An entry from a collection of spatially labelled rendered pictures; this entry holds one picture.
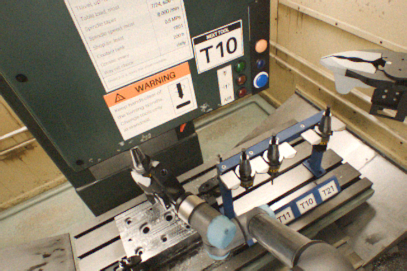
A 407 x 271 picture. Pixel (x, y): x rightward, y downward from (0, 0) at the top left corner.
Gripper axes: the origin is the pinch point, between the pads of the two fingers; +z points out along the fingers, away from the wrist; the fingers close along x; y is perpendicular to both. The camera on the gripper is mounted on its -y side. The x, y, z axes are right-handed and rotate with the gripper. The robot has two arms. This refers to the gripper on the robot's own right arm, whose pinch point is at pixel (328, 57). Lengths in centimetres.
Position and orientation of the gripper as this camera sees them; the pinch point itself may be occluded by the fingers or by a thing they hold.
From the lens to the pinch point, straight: 56.1
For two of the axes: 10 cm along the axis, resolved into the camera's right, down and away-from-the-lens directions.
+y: 1.5, 7.0, 6.9
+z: -8.3, -2.9, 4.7
